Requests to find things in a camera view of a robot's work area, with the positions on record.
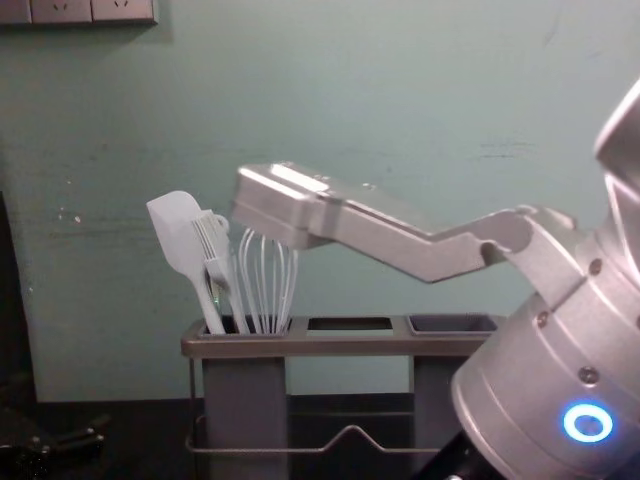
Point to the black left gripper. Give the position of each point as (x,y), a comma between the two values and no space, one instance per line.
(45,462)

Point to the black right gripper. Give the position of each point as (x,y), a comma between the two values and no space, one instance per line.
(457,462)

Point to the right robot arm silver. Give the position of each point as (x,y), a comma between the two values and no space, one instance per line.
(540,350)

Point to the left robot arm dark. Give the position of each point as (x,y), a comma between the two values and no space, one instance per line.
(12,300)

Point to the black table cloth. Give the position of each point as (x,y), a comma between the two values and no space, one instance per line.
(140,440)

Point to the grey rack insert cup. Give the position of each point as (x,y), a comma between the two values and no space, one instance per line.
(245,395)
(435,325)

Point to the black rack with steel bars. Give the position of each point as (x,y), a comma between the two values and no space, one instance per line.
(345,342)

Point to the white slotted turner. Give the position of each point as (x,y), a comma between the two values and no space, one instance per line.
(215,250)

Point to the white silicone spatula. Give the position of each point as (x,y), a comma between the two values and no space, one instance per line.
(175,225)

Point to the white whisk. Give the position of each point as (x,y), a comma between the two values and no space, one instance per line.
(265,280)

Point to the grey wall socket panel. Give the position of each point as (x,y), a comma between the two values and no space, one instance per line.
(75,11)

